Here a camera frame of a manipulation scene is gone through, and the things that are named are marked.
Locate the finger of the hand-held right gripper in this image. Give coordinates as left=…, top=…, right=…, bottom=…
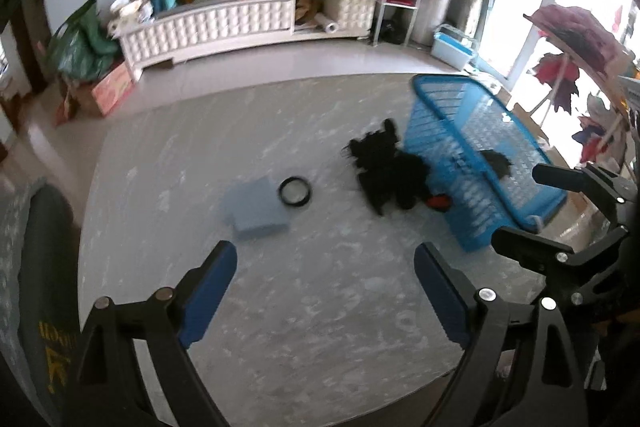
left=491, top=226, right=633, bottom=308
left=531, top=162, right=636, bottom=233

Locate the blue plastic basket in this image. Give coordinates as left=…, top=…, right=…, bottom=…
left=404, top=74, right=568, bottom=254

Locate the grey lace cover cloth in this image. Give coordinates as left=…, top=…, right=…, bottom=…
left=0, top=190, right=31, bottom=358

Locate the green plastic bag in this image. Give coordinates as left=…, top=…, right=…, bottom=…
left=48, top=0, right=121, bottom=82

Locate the black ring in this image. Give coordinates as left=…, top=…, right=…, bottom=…
left=278, top=176, right=312, bottom=209

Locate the light blue plastic tub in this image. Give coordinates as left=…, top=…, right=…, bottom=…
left=431, top=24, right=476, bottom=70

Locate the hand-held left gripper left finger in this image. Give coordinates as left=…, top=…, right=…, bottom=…
left=70, top=239, right=238, bottom=427

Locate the pink cardboard box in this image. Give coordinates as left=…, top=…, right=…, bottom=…
left=90, top=60, right=135, bottom=117

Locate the black plush toy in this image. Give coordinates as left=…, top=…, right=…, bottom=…
left=342, top=118, right=451, bottom=215

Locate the white tufted television cabinet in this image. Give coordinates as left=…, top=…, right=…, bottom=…
left=117, top=0, right=378, bottom=80

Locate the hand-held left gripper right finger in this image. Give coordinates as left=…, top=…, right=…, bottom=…
left=414, top=241, right=590, bottom=427

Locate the dark chair yellow print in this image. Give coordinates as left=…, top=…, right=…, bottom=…
left=0, top=180, right=83, bottom=427

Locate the white paper roll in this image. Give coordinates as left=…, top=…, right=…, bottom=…
left=314, top=11, right=340, bottom=34

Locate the light blue folded cloth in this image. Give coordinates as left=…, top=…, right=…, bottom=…
left=221, top=177, right=292, bottom=240

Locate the clothes drying rack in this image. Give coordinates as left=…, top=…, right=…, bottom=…
left=522, top=4, right=640, bottom=168

